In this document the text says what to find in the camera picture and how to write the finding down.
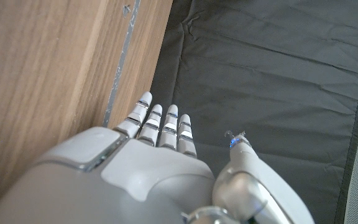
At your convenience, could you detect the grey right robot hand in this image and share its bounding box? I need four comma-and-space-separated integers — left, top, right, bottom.
0, 91, 316, 224

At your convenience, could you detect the grey tape outline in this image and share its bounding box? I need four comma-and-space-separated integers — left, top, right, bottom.
101, 0, 142, 128

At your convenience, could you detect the black backdrop curtain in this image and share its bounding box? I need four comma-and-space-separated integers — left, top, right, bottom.
149, 0, 358, 224

